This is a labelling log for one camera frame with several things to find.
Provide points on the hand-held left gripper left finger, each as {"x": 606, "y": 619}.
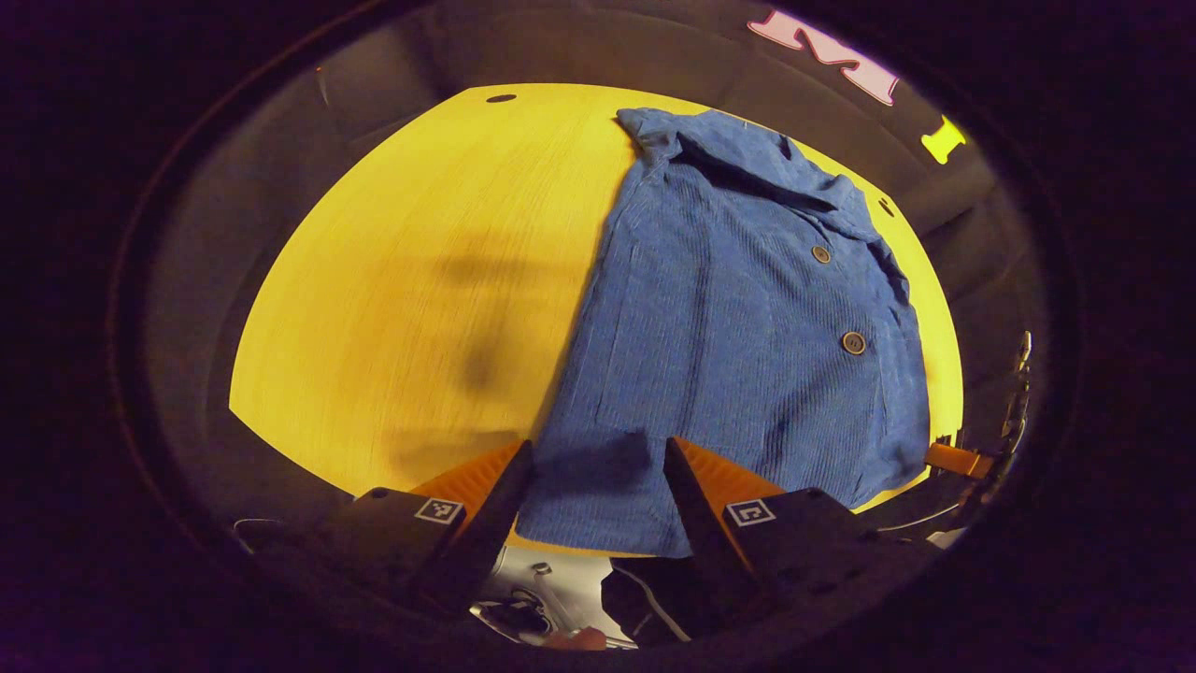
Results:
{"x": 491, "y": 533}

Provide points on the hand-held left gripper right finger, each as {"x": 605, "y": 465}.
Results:
{"x": 701, "y": 523}

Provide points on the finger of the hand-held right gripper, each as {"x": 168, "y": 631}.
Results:
{"x": 958, "y": 461}

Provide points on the dark white-edged object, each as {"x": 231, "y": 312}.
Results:
{"x": 509, "y": 617}

